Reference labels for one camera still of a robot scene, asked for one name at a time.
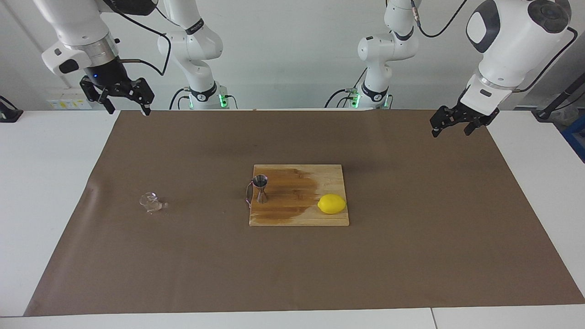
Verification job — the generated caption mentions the black base cable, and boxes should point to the black base cable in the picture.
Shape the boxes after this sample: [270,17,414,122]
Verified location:
[169,88,189,110]
[324,68,367,109]

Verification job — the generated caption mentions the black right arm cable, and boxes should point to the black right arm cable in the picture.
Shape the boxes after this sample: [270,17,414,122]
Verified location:
[105,0,172,77]

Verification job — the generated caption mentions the black left base cable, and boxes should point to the black left base cable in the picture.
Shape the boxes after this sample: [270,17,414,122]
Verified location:
[324,68,367,109]

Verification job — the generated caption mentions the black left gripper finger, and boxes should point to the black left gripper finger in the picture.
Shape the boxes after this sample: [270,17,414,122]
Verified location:
[430,106,463,139]
[463,117,486,137]

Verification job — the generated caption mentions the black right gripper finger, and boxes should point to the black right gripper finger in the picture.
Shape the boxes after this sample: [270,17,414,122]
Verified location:
[122,78,155,117]
[79,77,116,115]

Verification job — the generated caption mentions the yellow lemon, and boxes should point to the yellow lemon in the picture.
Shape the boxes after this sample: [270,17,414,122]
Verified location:
[317,193,347,215]

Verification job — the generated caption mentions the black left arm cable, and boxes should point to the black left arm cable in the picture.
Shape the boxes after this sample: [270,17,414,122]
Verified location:
[410,0,577,94]

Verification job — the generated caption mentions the black right base cable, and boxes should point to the black right base cable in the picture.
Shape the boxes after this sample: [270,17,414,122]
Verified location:
[169,88,189,110]

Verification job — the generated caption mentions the black stand pole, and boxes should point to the black stand pole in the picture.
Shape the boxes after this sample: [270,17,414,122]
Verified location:
[535,73,585,120]

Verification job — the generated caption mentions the small clear glass cup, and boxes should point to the small clear glass cup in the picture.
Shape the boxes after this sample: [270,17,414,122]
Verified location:
[139,192,164,213]

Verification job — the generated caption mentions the black table clamp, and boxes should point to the black table clamp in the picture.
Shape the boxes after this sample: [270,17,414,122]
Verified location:
[0,96,23,123]

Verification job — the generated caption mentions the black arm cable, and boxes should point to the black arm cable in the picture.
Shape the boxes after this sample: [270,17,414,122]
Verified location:
[105,0,172,77]
[410,0,577,94]

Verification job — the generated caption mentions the wooden cutting board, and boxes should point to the wooden cutting board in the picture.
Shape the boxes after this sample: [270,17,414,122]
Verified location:
[249,164,350,227]

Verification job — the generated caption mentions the white wall socket strip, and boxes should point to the white wall socket strip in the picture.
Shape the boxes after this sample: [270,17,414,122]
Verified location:
[47,89,90,110]

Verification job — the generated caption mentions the brown paper table mat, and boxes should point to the brown paper table mat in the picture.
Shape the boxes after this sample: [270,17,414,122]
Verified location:
[24,110,585,317]

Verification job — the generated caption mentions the steel double jigger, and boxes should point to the steel double jigger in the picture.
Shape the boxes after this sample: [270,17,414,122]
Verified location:
[253,175,269,204]

